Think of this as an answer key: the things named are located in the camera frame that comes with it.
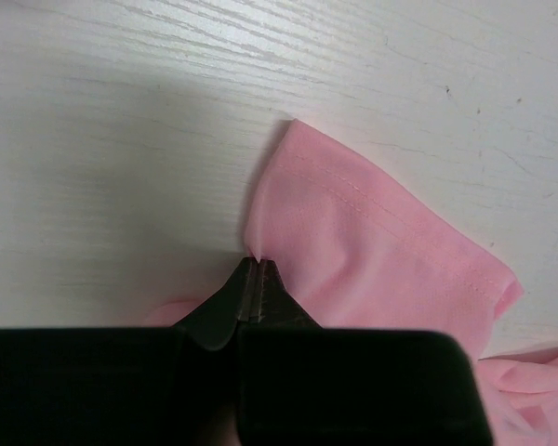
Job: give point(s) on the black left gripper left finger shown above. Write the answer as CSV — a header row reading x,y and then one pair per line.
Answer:
x,y
121,386

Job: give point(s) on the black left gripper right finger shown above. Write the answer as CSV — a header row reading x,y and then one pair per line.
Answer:
x,y
302,384

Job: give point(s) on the pink t-shirt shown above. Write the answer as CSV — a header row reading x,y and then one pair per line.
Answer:
x,y
355,248

